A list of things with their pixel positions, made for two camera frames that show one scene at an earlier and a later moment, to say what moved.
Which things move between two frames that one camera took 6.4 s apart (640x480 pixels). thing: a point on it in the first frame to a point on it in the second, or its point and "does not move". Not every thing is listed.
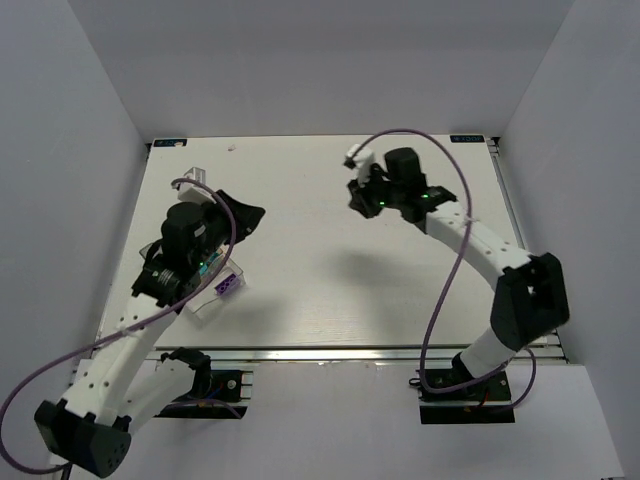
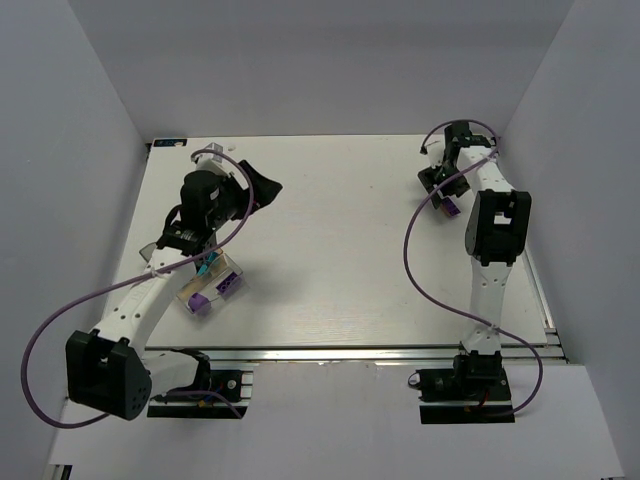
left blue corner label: x=170 y=142 does not move
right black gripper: x=364 y=195 to x=442 y=185
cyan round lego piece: x=204 y=268 does not move
